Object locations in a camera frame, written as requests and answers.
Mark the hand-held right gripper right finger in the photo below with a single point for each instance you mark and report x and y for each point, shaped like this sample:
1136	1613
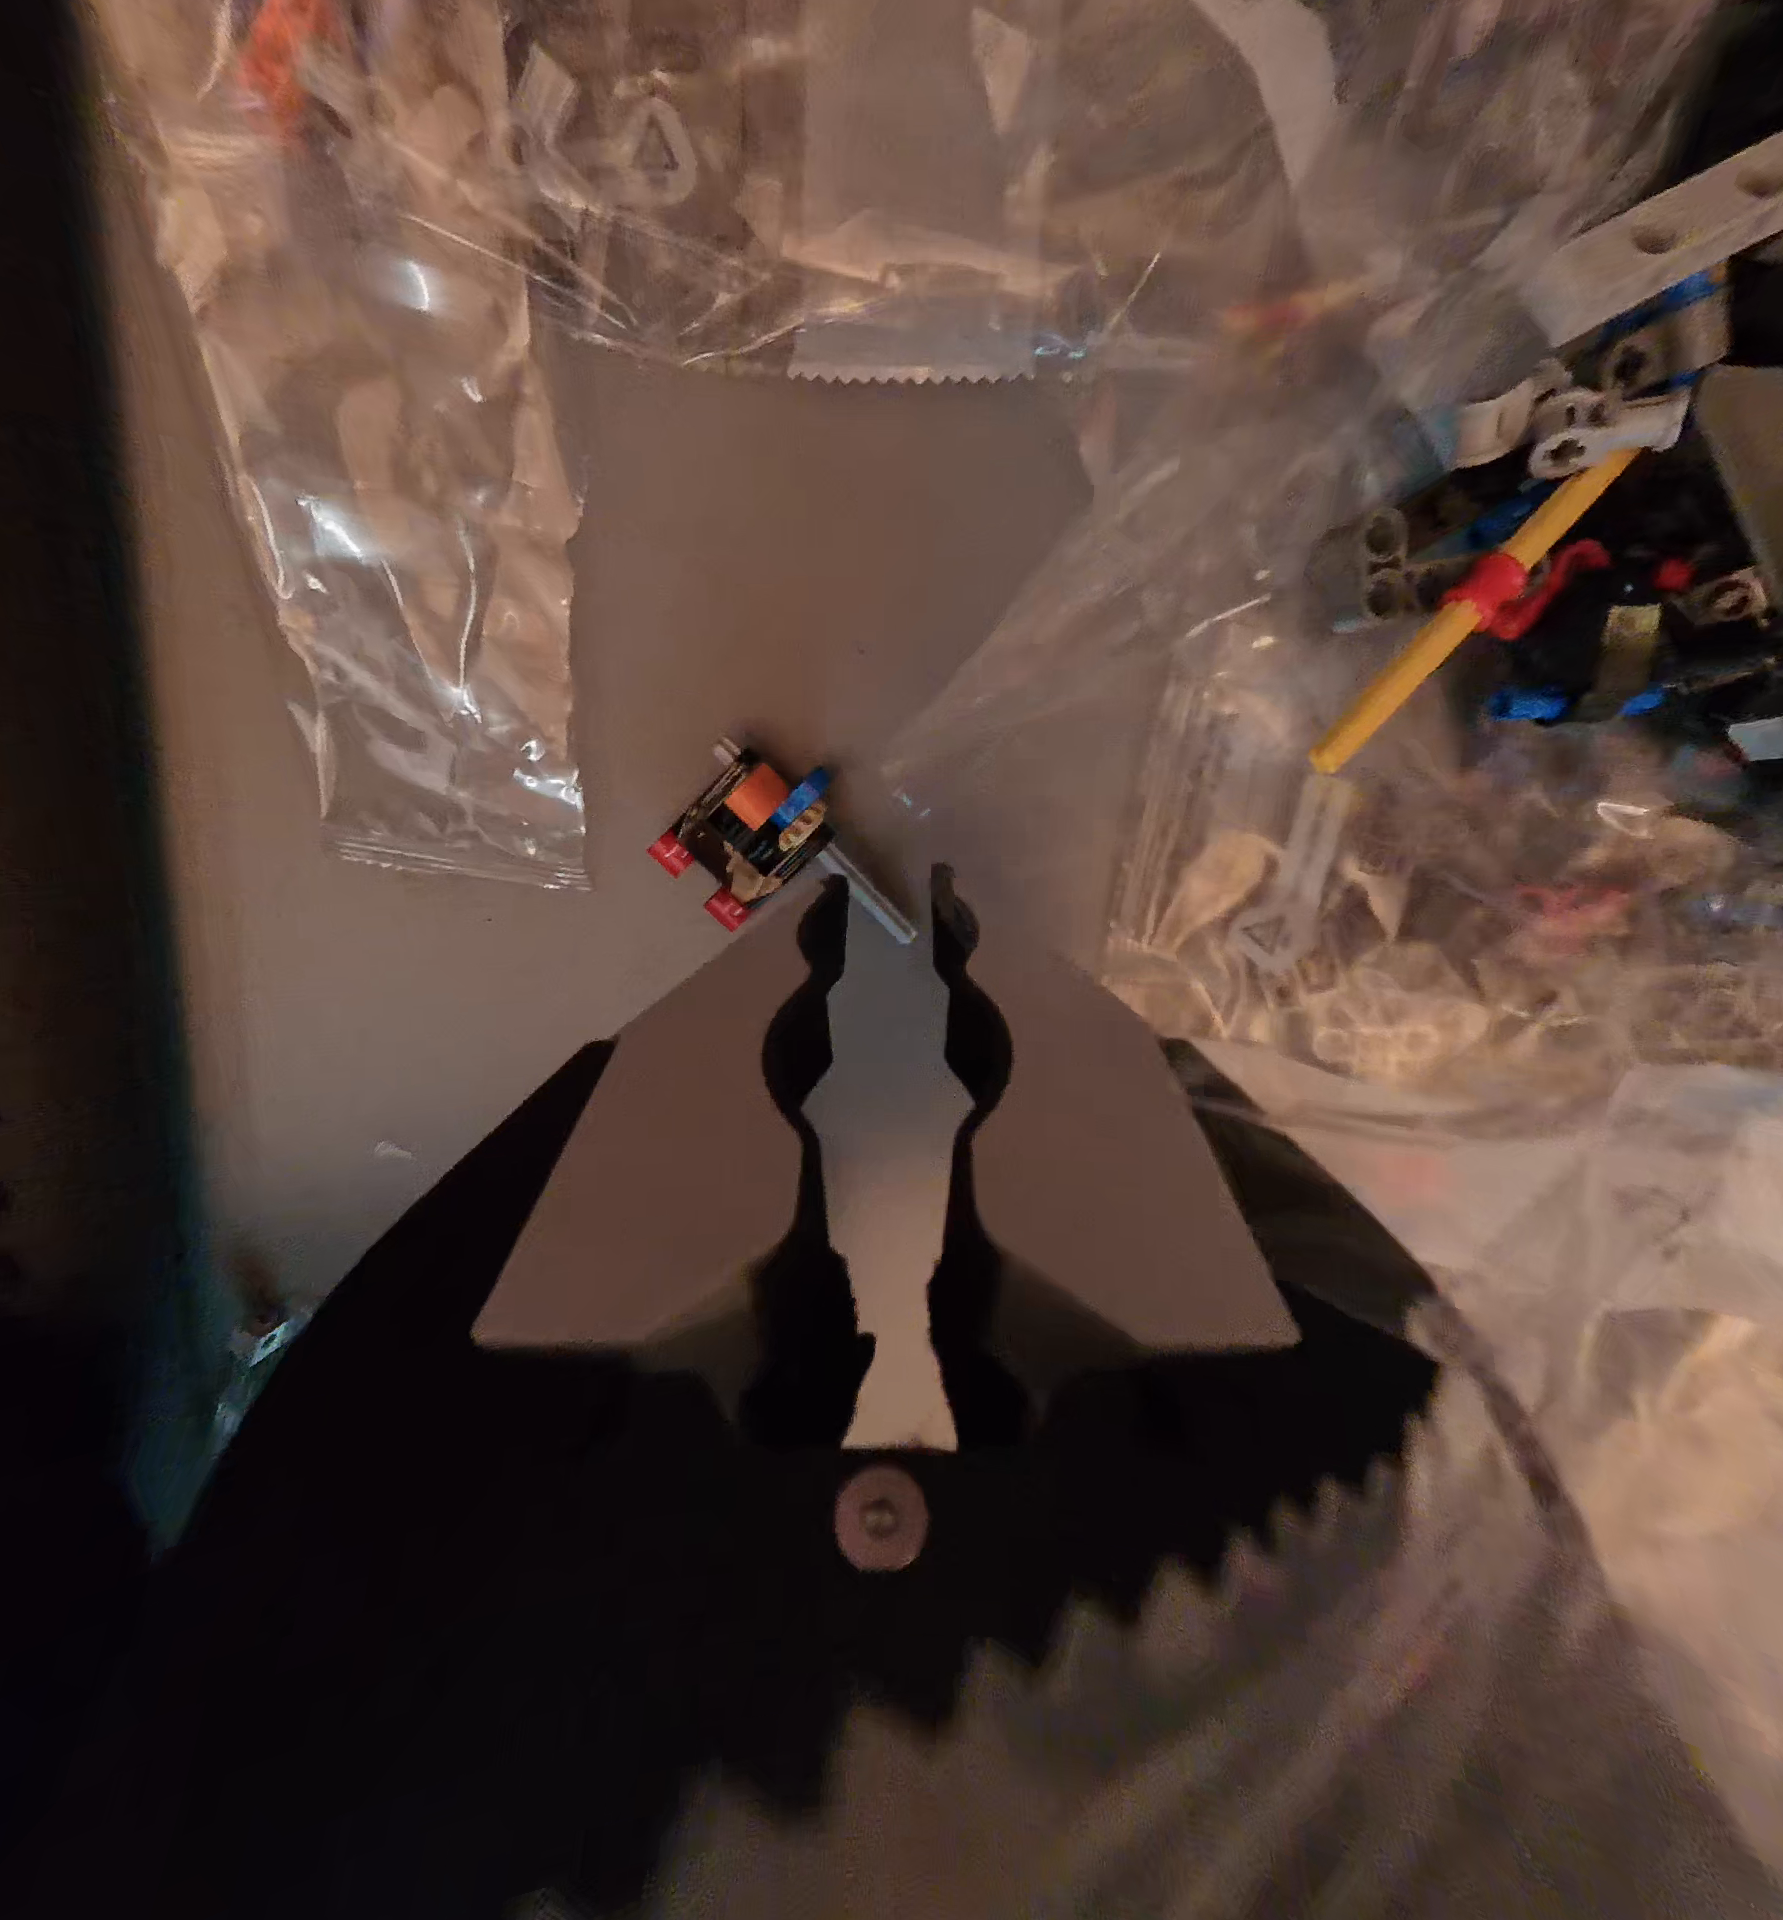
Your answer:
1129	1199

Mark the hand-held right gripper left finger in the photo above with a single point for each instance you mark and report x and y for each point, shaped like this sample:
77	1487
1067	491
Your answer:
634	1199

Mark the clear plastic bag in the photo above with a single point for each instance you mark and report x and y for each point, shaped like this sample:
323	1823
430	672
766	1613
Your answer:
1582	1500

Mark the yellow lego axle assembly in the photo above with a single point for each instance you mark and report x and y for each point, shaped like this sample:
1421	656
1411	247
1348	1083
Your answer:
1403	689

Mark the partly built black lego assembly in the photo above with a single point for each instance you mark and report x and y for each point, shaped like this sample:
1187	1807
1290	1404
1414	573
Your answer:
1656	599

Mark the black perforated board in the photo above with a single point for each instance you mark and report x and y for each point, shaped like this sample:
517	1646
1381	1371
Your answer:
22	750

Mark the clear bag of mixed parts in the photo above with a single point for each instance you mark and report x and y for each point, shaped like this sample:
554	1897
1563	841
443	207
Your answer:
381	449

